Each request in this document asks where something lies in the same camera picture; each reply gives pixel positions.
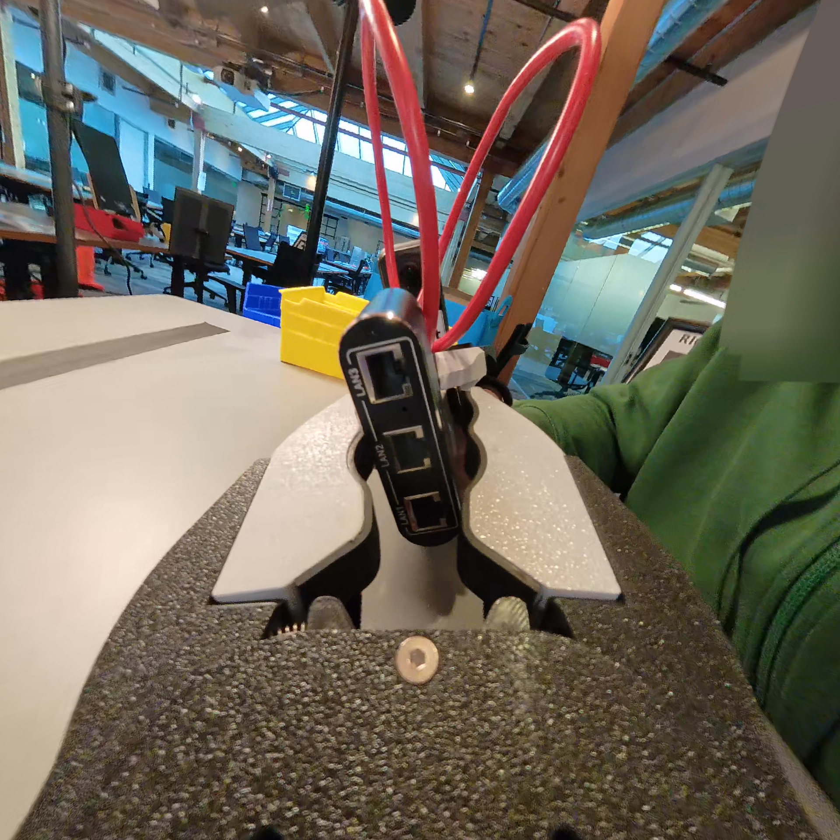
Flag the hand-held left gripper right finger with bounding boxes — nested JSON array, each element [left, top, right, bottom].
[[452, 385, 624, 606]]

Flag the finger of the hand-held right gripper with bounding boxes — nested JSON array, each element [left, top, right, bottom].
[[432, 347, 489, 393]]

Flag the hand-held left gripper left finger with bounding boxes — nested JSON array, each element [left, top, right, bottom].
[[209, 388, 383, 609]]

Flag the black ethernet hub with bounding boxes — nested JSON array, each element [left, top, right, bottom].
[[338, 288, 481, 547]]

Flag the yellow storage bin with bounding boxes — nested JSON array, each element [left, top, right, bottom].
[[277, 283, 372, 383]]

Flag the blue storage bin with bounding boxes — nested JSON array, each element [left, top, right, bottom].
[[242, 280, 287, 329]]

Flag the red ethernet cable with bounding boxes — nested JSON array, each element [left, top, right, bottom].
[[356, 0, 606, 357]]

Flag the person's right forearm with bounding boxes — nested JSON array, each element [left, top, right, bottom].
[[510, 321, 739, 502]]

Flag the white printed tag sign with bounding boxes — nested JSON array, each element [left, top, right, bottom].
[[629, 314, 718, 385]]

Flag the person's green jacket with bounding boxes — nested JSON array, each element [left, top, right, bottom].
[[615, 315, 840, 804]]

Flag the wooden beam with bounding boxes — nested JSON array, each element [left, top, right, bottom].
[[491, 0, 672, 384]]

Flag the black metal pole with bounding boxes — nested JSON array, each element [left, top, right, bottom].
[[304, 0, 363, 291]]

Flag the red plastic crate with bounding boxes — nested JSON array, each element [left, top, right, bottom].
[[71, 203, 147, 245]]

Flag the thin black lamp pole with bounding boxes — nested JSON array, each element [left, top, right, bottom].
[[38, 0, 81, 301]]

